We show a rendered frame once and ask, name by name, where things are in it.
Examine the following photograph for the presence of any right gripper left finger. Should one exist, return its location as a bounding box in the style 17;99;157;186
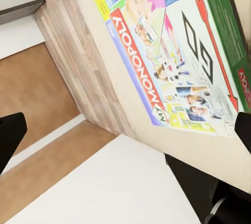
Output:
0;112;27;176

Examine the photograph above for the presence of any board game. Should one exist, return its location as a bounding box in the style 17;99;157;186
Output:
94;0;251;141

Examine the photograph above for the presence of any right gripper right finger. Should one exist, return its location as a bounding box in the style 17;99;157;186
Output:
234;112;251;154

